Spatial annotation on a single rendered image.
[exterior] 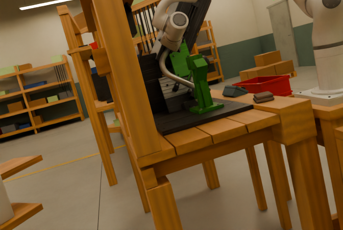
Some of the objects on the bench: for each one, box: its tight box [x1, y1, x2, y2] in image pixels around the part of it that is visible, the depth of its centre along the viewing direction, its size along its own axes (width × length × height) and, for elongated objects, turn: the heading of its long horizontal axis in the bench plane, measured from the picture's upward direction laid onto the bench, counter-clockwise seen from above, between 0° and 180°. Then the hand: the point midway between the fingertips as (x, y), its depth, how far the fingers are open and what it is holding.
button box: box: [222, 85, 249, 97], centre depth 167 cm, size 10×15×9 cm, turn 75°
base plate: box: [153, 97, 254, 136], centre depth 180 cm, size 42×110×2 cm, turn 75°
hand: (168, 49), depth 159 cm, fingers closed on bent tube, 3 cm apart
